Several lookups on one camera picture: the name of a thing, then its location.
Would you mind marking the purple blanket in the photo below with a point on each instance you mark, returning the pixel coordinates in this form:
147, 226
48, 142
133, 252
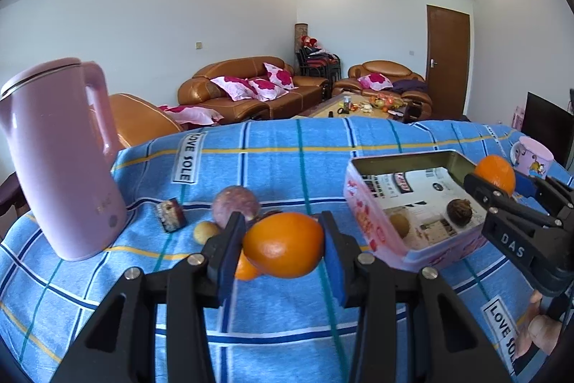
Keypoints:
410, 86

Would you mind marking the pink bag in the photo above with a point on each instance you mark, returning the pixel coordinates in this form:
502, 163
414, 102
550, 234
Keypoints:
519, 117

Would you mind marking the pink tin box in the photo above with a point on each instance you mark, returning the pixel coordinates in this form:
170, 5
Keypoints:
372, 221

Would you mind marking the small yellow round fruit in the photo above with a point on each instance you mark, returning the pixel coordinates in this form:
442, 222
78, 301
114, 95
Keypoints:
204, 232

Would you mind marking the pink floral pillow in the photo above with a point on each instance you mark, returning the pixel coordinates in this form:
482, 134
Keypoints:
280, 75
268, 89
376, 81
233, 87

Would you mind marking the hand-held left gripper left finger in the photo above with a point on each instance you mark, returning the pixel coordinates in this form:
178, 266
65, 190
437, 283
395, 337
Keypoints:
229, 271

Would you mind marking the stack of dark chairs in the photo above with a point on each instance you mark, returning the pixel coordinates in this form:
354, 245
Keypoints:
320, 66

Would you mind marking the brown leather armchair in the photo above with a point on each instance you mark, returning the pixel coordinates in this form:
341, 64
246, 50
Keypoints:
381, 66

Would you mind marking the person's right hand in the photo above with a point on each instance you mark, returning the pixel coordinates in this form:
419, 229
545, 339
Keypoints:
540, 333

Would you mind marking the black television screen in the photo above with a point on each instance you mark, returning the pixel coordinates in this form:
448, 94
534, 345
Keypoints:
547, 127

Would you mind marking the dark wooden chair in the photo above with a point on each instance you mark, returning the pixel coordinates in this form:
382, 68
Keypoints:
9, 197

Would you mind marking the wooden coffee table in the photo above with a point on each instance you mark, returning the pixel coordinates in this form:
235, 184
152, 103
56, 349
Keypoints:
323, 109

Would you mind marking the orange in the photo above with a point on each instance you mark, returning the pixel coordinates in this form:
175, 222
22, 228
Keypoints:
245, 271
282, 246
495, 172

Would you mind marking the dark wrinkled passion fruit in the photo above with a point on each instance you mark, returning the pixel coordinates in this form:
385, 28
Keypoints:
459, 211

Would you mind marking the purple passion fruit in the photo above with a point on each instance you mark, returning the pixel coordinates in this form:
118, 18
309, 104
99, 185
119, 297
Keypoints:
233, 203

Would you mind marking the pink electric kettle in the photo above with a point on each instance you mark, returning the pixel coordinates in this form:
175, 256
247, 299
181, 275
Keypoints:
58, 163

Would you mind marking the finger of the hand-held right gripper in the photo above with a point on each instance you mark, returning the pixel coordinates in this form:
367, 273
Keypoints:
482, 190
558, 194

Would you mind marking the tall brown vase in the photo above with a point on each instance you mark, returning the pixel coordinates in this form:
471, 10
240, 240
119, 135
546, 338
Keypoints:
301, 31

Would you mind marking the colourful fruit plate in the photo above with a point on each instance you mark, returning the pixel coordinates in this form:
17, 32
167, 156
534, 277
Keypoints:
386, 101

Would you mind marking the yellow-brown round fruit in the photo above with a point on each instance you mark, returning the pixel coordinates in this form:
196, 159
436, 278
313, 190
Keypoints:
400, 225

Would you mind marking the dark red snack packet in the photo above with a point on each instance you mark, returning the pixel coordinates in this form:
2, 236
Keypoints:
170, 214

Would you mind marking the brown wooden door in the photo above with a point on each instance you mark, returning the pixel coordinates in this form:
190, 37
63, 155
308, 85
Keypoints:
446, 60

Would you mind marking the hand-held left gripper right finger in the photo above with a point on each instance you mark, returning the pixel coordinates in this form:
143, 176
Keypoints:
334, 271

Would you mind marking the pink cartoon mug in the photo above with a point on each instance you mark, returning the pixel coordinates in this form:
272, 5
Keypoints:
533, 158

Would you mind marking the brown leather long sofa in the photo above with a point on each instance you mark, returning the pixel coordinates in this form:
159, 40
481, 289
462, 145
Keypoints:
215, 71

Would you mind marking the red plush toy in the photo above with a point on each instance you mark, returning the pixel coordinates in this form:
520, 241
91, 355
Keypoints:
310, 42

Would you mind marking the blue plaid tablecloth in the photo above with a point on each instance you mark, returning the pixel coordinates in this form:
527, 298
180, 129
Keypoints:
278, 158

